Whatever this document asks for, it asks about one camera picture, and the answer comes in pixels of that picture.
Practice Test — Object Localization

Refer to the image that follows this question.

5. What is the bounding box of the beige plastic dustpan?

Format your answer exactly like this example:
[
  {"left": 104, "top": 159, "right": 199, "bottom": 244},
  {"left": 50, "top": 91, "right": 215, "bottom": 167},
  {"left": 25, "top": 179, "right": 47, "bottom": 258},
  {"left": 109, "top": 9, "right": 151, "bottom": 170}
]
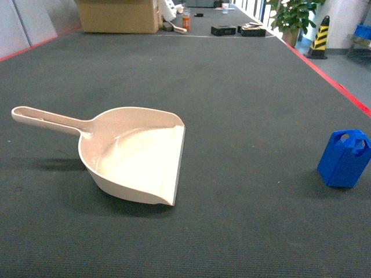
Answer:
[{"left": 12, "top": 106, "right": 186, "bottom": 206}]

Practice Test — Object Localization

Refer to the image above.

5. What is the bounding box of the blue plastic block part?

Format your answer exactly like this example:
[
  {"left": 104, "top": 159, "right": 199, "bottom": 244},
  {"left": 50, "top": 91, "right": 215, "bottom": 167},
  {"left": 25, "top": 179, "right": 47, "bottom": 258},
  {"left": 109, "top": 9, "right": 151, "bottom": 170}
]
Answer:
[{"left": 317, "top": 129, "right": 370, "bottom": 188}]

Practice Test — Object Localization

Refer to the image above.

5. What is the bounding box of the black box left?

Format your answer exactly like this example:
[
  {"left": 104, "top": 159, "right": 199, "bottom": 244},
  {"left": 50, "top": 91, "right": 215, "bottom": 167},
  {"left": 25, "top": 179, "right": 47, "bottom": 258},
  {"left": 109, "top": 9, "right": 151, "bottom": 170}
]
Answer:
[{"left": 210, "top": 25, "right": 237, "bottom": 36}]

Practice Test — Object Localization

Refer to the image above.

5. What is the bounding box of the black box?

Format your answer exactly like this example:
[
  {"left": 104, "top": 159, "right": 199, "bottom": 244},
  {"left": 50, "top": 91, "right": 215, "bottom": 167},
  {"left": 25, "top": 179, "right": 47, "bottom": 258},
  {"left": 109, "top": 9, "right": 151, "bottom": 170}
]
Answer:
[
  {"left": 237, "top": 24, "right": 266, "bottom": 37},
  {"left": 210, "top": 25, "right": 237, "bottom": 36}
]

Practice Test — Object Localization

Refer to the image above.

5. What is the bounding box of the orange bottle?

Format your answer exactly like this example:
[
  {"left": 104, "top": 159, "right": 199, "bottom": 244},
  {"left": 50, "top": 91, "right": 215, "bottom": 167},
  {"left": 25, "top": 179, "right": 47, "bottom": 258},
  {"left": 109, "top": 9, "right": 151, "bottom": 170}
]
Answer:
[{"left": 182, "top": 16, "right": 190, "bottom": 32}]

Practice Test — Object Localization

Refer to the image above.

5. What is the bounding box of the black box right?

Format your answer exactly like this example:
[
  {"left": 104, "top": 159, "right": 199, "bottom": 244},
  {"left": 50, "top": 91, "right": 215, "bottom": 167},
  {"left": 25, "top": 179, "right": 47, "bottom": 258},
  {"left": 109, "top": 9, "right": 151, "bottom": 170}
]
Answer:
[{"left": 237, "top": 24, "right": 266, "bottom": 37}]

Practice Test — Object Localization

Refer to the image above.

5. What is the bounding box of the white printed bag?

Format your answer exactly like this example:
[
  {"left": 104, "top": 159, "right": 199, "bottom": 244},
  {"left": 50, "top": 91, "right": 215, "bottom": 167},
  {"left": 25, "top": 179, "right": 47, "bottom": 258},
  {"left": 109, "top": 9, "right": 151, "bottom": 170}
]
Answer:
[{"left": 161, "top": 0, "right": 177, "bottom": 21}]

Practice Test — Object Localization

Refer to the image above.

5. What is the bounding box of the white paper cup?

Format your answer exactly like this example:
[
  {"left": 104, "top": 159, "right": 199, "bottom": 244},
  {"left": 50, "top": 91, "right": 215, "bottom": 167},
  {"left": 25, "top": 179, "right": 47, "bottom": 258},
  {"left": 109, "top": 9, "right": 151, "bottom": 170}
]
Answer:
[{"left": 221, "top": 3, "right": 230, "bottom": 14}]

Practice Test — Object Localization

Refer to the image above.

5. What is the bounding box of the large cardboard box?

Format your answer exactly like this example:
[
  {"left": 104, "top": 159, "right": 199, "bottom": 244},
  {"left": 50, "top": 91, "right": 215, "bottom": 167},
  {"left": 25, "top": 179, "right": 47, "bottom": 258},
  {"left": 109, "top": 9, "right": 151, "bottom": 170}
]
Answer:
[{"left": 76, "top": 0, "right": 162, "bottom": 34}]

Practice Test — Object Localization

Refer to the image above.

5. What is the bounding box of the yellow black traffic cone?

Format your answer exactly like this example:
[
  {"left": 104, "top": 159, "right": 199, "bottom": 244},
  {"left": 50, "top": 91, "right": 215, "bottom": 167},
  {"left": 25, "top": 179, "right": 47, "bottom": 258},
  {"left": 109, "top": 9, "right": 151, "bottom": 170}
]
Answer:
[{"left": 305, "top": 15, "right": 330, "bottom": 60}]

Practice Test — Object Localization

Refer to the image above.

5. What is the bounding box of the potted green plant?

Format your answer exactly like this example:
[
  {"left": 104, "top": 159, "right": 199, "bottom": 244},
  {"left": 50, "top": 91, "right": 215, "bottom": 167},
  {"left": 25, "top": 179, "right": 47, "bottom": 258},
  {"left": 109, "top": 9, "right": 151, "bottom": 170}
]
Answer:
[{"left": 264, "top": 0, "right": 325, "bottom": 47}]

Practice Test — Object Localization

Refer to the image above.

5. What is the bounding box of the wooden handled brush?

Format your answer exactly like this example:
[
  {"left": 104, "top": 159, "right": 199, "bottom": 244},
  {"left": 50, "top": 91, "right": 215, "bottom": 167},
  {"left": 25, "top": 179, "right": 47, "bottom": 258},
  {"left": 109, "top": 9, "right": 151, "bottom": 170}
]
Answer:
[{"left": 162, "top": 20, "right": 188, "bottom": 34}]

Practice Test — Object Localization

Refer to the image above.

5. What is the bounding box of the red table frame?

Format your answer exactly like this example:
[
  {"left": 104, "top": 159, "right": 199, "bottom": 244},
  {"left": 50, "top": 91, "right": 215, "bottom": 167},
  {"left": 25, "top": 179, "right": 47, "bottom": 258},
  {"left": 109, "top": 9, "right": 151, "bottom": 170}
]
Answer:
[{"left": 1, "top": 27, "right": 370, "bottom": 117}]

